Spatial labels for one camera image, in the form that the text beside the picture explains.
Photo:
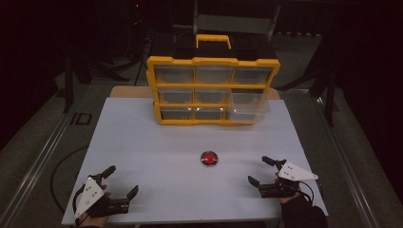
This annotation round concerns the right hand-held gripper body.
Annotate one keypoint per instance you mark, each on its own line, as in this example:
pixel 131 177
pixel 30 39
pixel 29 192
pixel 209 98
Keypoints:
pixel 285 186

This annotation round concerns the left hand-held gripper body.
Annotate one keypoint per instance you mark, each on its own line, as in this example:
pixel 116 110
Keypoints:
pixel 91 193

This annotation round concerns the person's right hand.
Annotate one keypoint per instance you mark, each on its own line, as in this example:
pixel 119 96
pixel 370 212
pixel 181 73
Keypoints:
pixel 286 200

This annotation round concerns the person's left hand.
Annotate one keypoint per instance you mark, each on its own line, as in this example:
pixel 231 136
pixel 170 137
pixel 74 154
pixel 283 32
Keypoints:
pixel 93 220

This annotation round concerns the round red button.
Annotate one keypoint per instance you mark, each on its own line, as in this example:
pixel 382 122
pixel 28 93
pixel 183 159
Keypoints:
pixel 209 158

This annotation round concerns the clear plastic drawer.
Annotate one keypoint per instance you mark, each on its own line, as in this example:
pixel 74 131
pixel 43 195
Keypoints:
pixel 249 110

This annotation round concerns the white board mat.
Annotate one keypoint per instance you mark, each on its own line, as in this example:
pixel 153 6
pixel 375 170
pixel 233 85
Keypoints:
pixel 158 142

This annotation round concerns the black tripod stand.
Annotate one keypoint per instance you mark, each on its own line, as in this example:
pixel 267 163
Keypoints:
pixel 68 87
pixel 331 95

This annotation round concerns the yellow drawer organiser cabinet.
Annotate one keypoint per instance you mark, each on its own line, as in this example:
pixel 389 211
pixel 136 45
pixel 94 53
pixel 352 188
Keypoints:
pixel 190 85

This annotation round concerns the aluminium frame rail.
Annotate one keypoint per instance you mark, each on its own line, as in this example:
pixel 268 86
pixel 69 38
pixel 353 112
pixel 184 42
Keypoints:
pixel 41 164
pixel 349 167

